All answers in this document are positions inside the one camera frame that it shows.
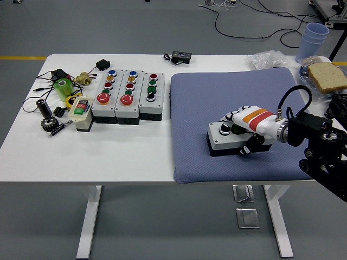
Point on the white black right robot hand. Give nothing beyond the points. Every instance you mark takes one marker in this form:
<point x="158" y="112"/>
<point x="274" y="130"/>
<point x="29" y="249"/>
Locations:
<point x="252" y="119"/>

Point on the four-control box with knob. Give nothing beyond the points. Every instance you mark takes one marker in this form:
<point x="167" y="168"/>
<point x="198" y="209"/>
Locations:
<point x="219" y="138"/>
<point x="151" y="107"/>

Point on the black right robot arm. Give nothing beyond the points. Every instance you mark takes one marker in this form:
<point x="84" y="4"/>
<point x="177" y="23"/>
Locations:
<point x="306" y="127"/>

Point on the five-button control box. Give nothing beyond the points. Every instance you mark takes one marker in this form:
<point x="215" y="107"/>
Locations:
<point x="100" y="109"/>
<point x="125" y="110"/>

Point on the blue-grey quilted mat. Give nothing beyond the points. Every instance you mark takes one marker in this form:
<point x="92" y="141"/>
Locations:
<point x="195" y="122"/>

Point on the clear plastic bag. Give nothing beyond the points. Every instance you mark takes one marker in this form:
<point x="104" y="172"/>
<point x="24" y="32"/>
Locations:
<point x="265" y="59"/>

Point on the clear glass plate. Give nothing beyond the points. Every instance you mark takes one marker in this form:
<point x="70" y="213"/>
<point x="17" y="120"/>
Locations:
<point x="304" y="78"/>

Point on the metal floor socket plate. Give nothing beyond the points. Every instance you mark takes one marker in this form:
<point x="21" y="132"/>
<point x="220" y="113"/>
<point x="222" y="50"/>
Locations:
<point x="242" y="193"/>
<point x="247" y="218"/>

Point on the white bread slice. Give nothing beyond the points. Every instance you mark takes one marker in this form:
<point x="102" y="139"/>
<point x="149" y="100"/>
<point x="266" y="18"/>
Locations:
<point x="328" y="77"/>

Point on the stacked pale blue cups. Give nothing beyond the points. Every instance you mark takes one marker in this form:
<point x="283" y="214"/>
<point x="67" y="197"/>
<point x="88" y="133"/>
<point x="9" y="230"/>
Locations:
<point x="309" y="46"/>

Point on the black digital meter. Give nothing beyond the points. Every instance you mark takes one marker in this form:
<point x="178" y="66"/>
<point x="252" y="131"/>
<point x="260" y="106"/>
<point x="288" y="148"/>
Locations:
<point x="181" y="56"/>

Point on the black slanted stand leg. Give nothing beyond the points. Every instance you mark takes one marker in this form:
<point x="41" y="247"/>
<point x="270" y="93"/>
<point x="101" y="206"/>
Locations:
<point x="337" y="46"/>

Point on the white table leg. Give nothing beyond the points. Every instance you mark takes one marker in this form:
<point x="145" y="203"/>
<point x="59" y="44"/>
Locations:
<point x="89" y="222"/>
<point x="282" y="230"/>

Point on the black servo motor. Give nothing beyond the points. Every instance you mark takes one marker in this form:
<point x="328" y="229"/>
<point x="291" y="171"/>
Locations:
<point x="103" y="65"/>

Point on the brass pipe fitting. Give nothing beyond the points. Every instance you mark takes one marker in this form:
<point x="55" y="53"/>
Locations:
<point x="82" y="78"/>

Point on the yellow tape roll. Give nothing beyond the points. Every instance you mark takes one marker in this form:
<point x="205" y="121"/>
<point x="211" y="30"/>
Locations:
<point x="68" y="101"/>

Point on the green translucent cylinder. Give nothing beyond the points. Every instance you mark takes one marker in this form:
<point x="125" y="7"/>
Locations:
<point x="63" y="92"/>

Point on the thin metal pin tool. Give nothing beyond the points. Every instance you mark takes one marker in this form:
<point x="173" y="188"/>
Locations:
<point x="58" y="130"/>

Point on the black power adapter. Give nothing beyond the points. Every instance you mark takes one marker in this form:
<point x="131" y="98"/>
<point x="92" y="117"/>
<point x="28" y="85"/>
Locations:
<point x="59" y="73"/>

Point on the large black gear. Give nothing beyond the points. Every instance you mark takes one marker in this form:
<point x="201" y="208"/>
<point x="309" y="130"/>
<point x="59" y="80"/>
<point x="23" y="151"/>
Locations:
<point x="49" y="125"/>

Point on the dark metal cylinder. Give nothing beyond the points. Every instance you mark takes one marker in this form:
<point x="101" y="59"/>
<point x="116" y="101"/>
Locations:
<point x="44" y="108"/>

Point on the aluminium frame stand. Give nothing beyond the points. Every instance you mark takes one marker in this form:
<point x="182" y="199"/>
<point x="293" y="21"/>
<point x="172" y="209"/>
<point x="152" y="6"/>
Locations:
<point x="325" y="10"/>

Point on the cream switch box red green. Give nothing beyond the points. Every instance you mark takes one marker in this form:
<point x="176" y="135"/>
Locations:
<point x="81" y="122"/>

